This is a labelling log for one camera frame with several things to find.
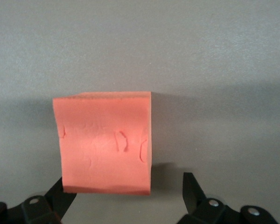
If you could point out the orange foam block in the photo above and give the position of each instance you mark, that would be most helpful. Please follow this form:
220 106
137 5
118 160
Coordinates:
102 140

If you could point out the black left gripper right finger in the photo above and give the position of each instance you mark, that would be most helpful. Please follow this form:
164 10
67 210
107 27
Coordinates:
210 210

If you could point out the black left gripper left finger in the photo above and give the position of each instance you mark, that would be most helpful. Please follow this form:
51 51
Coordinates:
35 210

